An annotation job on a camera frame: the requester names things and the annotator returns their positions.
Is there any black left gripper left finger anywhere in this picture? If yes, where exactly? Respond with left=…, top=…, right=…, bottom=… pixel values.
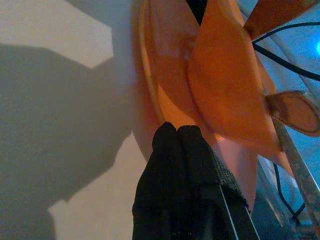
left=131, top=121, right=195, bottom=240

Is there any orange bowl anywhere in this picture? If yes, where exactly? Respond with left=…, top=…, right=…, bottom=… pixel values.
left=186, top=0, right=320, bottom=177

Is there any orange plate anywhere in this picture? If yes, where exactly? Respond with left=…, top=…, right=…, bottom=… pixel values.
left=131, top=0, right=260, bottom=213

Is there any metal spoon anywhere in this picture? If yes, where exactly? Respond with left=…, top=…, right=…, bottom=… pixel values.
left=263, top=90, right=320, bottom=233

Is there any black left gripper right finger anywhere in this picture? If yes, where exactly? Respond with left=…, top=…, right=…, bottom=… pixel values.
left=176, top=124, right=261, bottom=240

